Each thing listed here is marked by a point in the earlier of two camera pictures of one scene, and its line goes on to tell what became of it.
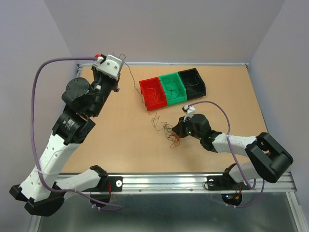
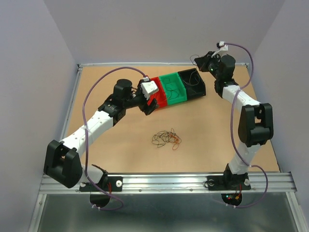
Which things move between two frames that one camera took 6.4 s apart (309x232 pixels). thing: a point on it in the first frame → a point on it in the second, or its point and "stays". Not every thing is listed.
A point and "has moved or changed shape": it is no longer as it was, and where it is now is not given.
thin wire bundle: x=173 y=137 has moved or changed shape
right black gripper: x=178 y=128 → x=202 y=62
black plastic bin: x=194 y=84 stays
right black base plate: x=225 y=182 stays
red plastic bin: x=152 y=93 stays
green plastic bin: x=174 y=89 stays
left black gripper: x=116 y=88 → x=145 y=108
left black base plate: x=117 y=184 stays
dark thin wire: x=140 y=94 → x=191 y=60
